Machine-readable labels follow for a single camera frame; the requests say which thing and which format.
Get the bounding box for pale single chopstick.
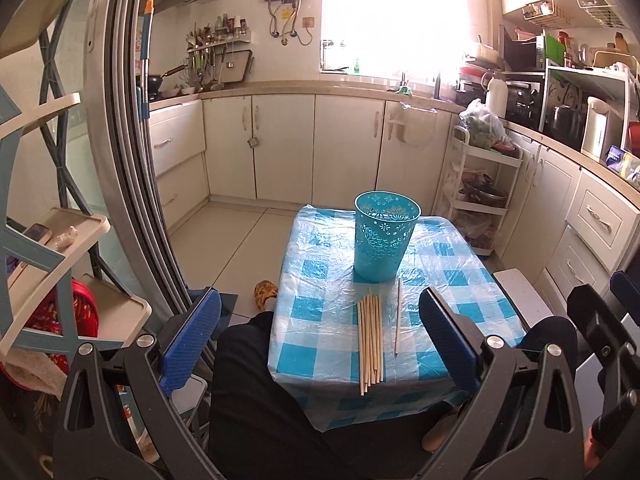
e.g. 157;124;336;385
394;278;404;356

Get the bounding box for white lower kitchen cabinets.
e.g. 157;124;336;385
150;93;639;318

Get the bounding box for white tiered kitchen trolley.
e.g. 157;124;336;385
434;126;523;257

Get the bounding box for person's right hand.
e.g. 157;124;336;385
584;432;606;471

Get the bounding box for white step stool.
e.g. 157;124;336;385
494;269;553;330

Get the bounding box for bamboo chopstick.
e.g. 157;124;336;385
367;294;378;385
357;301;366;396
363;295;374;389
360;296;369;393

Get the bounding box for person's black trouser legs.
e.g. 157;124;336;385
208;312;577;479

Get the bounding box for yellow patterned slipper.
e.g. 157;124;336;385
254;280;279;311

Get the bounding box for bamboo chopstick far left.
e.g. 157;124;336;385
357;301;366;396

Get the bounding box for red patterned bag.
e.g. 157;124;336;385
0;278;100;394

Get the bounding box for blue white checkered tablecloth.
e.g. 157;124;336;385
268;206;525;431

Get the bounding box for blue white folding shelf rack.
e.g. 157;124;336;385
1;0;152;362

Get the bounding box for teal perforated plastic bin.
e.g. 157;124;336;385
354;191;421;283

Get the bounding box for black microwave oven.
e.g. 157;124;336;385
504;72;544;130

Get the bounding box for white plastic jug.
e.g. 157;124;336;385
486;76;509;119

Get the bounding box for black frying pan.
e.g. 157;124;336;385
146;64;186;98

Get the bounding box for wall utensil rack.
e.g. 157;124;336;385
184;14;254;91

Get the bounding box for blue orange mop handle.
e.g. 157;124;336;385
139;0;155;122

